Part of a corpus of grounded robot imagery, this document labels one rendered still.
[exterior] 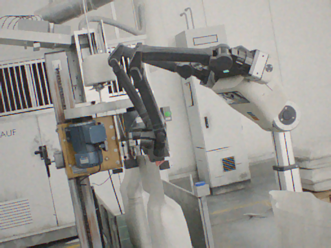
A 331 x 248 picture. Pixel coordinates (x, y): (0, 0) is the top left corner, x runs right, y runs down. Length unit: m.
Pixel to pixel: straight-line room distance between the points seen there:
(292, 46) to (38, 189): 4.27
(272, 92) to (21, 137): 3.74
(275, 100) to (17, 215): 3.88
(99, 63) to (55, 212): 3.20
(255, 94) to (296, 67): 5.62
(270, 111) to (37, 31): 3.40
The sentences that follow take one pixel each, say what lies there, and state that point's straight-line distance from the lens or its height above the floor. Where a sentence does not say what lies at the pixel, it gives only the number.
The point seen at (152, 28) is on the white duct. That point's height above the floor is 2.19.
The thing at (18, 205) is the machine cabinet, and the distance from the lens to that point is 5.88.
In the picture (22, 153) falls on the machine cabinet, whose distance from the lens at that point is 5.82.
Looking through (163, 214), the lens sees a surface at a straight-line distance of 2.76.
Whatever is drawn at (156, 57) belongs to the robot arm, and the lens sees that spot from 2.31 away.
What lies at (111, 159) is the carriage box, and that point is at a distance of 3.13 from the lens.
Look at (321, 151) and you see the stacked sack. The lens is 5.51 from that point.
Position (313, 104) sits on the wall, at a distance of 8.20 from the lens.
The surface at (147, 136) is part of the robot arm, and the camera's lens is 2.58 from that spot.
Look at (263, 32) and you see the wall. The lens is 7.92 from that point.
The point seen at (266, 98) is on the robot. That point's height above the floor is 1.30.
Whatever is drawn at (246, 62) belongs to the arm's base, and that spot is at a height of 1.47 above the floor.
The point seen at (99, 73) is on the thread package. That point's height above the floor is 1.57.
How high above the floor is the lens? 1.41
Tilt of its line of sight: 4 degrees down
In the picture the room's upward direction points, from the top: 10 degrees counter-clockwise
